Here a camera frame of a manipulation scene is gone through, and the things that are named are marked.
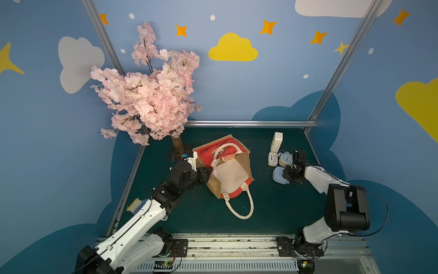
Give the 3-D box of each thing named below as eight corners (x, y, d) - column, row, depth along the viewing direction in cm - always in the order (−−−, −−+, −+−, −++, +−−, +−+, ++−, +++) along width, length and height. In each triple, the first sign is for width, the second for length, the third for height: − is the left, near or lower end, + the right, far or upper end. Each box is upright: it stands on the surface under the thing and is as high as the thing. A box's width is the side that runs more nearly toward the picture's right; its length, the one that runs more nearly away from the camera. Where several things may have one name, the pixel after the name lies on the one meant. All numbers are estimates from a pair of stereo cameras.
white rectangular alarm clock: (268, 165, 105) (269, 163, 103) (268, 154, 110) (269, 151, 108) (277, 167, 104) (278, 164, 102) (276, 155, 110) (277, 152, 108)
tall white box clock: (269, 152, 110) (274, 140, 101) (271, 143, 115) (275, 131, 106) (276, 154, 110) (282, 142, 100) (277, 145, 114) (283, 133, 105)
